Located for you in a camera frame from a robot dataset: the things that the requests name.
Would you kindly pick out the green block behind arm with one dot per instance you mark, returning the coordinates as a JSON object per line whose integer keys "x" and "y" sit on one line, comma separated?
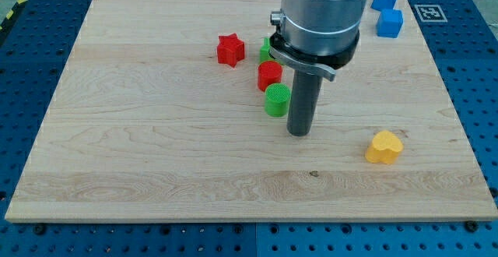
{"x": 264, "y": 55}

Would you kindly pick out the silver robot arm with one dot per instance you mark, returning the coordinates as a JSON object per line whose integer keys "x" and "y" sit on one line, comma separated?
{"x": 316, "y": 37}

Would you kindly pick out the yellow heart block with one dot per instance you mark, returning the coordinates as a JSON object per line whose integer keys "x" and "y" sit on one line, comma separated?
{"x": 385, "y": 147}

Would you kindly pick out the green cylinder block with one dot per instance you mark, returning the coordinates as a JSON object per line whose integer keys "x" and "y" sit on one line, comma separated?
{"x": 277, "y": 98}

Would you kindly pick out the red cylinder block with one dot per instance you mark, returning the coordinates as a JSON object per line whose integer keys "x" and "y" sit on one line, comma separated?
{"x": 269, "y": 72}

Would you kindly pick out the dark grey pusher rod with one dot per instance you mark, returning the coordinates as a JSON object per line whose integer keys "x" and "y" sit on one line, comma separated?
{"x": 304, "y": 95}

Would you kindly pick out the red star block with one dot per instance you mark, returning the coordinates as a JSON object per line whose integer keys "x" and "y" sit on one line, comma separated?
{"x": 230, "y": 50}

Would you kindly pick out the wooden board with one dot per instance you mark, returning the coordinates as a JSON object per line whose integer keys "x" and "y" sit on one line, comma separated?
{"x": 145, "y": 126}

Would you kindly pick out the blue cube lower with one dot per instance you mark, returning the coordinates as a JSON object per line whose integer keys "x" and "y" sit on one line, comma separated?
{"x": 389, "y": 23}

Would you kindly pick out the white fiducial marker tag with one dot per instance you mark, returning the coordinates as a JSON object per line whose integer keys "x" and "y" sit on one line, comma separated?
{"x": 430, "y": 13}

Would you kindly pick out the black screw bottom left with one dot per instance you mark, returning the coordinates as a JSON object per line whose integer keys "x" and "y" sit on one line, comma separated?
{"x": 39, "y": 229}

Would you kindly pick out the black screw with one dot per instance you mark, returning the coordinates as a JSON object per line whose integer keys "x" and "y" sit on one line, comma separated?
{"x": 471, "y": 226}
{"x": 39, "y": 229}

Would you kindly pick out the black screw bottom right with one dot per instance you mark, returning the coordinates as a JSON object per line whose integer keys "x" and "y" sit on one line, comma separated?
{"x": 471, "y": 226}

